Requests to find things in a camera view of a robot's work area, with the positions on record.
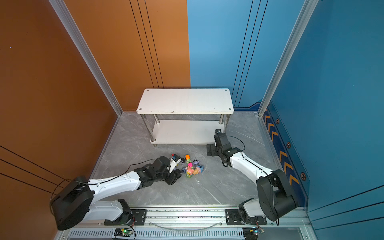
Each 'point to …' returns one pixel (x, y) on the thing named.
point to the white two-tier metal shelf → (190, 116)
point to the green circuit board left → (123, 232)
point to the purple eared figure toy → (195, 162)
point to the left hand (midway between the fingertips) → (178, 171)
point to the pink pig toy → (197, 170)
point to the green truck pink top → (190, 165)
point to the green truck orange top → (187, 157)
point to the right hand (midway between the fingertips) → (214, 146)
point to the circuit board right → (252, 233)
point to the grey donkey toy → (189, 172)
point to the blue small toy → (201, 167)
